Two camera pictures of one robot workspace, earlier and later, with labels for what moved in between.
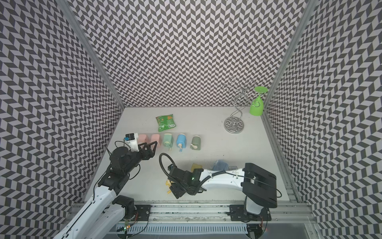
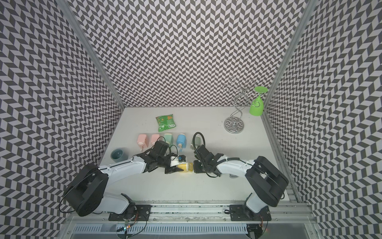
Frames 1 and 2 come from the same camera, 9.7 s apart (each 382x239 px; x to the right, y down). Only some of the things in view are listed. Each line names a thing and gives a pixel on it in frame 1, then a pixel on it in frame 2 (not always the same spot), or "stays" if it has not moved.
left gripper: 150,153 to 172,170
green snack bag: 164,122 stays
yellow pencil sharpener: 168,183 to 188,167
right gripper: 176,192 to 196,168
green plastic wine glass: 256,106 stays
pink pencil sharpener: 143,138 stays
